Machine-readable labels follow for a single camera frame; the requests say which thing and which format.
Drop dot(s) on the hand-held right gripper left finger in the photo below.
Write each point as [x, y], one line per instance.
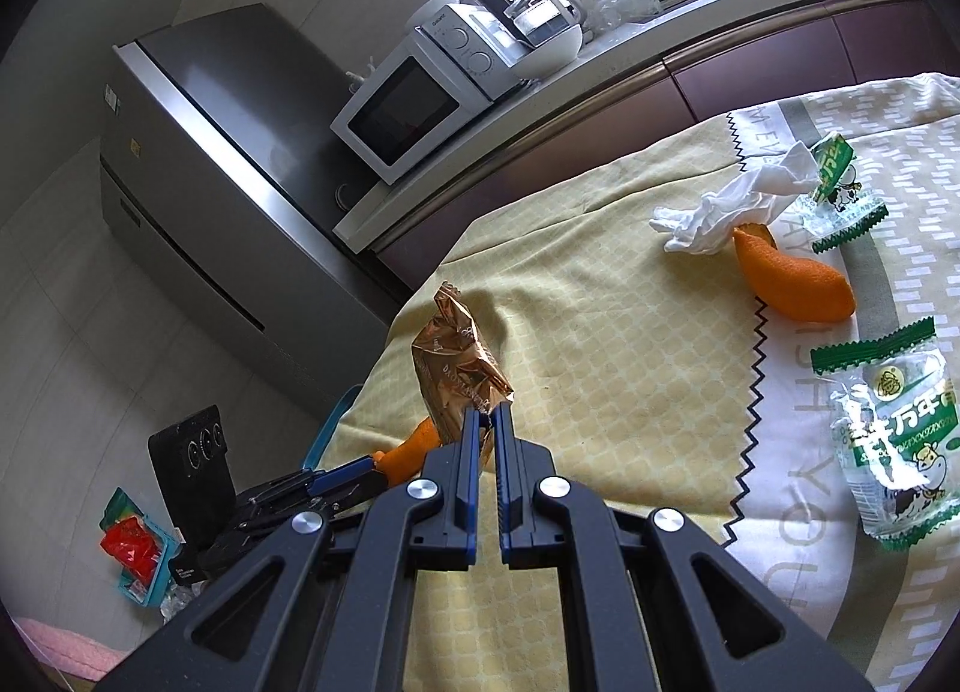
[469, 452]

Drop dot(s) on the white grey printed tablecloth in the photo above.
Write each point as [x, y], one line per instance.
[900, 279]

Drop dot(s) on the large green clear wrapper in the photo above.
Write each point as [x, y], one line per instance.
[900, 437]

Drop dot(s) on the grey round disc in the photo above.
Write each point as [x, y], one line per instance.
[349, 195]

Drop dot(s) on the pink mat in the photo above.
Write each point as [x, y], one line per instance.
[60, 643]

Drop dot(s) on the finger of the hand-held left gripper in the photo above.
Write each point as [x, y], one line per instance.
[341, 474]
[360, 497]

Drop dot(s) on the grey refrigerator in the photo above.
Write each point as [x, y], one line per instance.
[225, 174]

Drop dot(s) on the large orange peel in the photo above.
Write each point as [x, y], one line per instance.
[795, 283]

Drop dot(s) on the golden foil wrapper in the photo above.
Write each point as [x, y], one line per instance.
[457, 369]

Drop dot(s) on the yellow tablecloth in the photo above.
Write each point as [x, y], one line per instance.
[615, 362]

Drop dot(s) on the red bag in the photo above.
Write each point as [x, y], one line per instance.
[131, 546]

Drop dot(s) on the large white bowl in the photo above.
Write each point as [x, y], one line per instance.
[547, 58]

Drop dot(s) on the small green clear wrapper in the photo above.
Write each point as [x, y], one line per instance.
[840, 189]

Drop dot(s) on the small orange peel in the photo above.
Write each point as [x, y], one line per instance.
[412, 459]

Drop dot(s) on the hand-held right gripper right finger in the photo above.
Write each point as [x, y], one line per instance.
[506, 452]

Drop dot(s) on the small white ornament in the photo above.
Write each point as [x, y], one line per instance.
[360, 75]

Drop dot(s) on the white microwave oven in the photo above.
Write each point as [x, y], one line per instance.
[405, 107]

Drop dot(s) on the kitchen counter cabinet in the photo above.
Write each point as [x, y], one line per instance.
[750, 54]

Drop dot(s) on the white tissue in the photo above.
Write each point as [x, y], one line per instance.
[720, 212]

